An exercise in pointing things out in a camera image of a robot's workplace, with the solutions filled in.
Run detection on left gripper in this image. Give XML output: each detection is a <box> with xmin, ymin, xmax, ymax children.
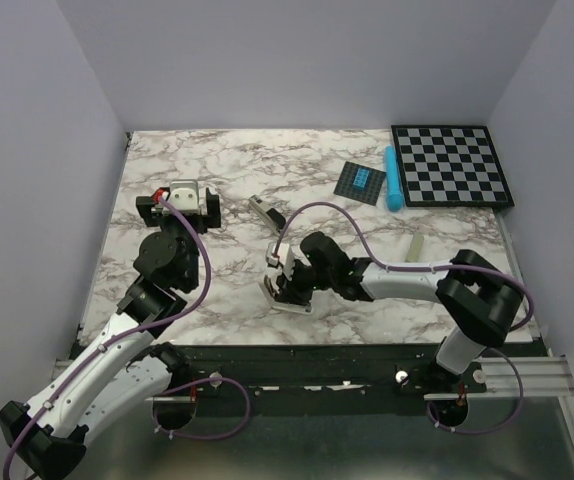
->
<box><xmin>136</xmin><ymin>191</ymin><xmax>220</xmax><ymax>288</ymax></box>

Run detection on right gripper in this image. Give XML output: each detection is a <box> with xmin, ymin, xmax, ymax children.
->
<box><xmin>275</xmin><ymin>257</ymin><xmax>335</xmax><ymax>307</ymax></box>

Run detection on white stapler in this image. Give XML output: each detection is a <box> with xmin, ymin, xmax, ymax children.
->
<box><xmin>259</xmin><ymin>276</ymin><xmax>313</xmax><ymax>315</ymax></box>

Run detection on black metal stapler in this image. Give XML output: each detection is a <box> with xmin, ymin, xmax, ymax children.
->
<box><xmin>248</xmin><ymin>195</ymin><xmax>286</xmax><ymax>235</ymax></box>

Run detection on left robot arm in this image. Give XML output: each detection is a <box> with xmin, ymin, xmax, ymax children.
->
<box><xmin>0</xmin><ymin>180</ymin><xmax>221</xmax><ymax>479</ymax></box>

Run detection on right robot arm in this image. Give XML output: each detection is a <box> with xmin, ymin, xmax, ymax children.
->
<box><xmin>263</xmin><ymin>232</ymin><xmax>526</xmax><ymax>392</ymax></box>

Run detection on dark grey lego baseplate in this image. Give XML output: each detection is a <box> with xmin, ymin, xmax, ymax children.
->
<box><xmin>334</xmin><ymin>161</ymin><xmax>386</xmax><ymax>206</ymax></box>

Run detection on blue lego brick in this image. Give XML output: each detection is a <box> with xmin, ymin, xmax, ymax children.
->
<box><xmin>352</xmin><ymin>168</ymin><xmax>371</xmax><ymax>190</ymax></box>

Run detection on blue toy microphone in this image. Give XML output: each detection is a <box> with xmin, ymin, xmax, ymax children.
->
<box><xmin>384</xmin><ymin>146</ymin><xmax>404</xmax><ymax>212</ymax></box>

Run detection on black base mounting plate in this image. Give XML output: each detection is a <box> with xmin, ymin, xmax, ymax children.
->
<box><xmin>69</xmin><ymin>342</ymin><xmax>488</xmax><ymax>419</ymax></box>

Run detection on black white chessboard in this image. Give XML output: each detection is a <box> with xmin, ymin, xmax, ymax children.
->
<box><xmin>391</xmin><ymin>124</ymin><xmax>514</xmax><ymax>210</ymax></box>

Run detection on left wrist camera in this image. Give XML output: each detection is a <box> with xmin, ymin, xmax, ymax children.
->
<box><xmin>168</xmin><ymin>179</ymin><xmax>200</xmax><ymax>214</ymax></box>

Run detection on aluminium rail frame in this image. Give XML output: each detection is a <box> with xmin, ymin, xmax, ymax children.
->
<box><xmin>21</xmin><ymin>354</ymin><xmax>574</xmax><ymax>480</ymax></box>

